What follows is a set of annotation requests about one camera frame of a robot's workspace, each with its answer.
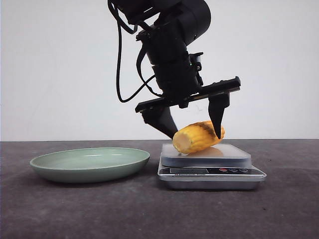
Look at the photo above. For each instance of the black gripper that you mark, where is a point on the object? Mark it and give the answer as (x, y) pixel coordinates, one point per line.
(181, 83)

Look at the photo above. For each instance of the silver digital kitchen scale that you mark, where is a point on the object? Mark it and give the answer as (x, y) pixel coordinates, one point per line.
(220, 167)

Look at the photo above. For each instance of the yellow corn cob piece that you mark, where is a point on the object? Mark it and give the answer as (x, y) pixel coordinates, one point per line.
(196, 137)

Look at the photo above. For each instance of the green ceramic plate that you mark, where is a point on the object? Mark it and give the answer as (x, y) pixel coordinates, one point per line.
(89, 165)

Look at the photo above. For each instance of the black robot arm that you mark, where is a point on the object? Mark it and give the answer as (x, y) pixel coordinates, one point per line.
(165, 28)

